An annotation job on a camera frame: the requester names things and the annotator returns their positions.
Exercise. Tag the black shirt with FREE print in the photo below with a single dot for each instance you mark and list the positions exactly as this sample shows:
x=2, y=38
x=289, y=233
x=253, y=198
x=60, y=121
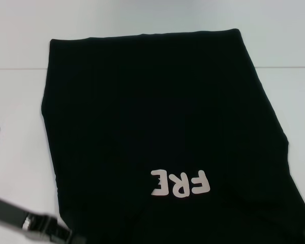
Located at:
x=155, y=114

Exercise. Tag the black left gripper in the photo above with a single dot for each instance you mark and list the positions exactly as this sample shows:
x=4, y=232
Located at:
x=12, y=216

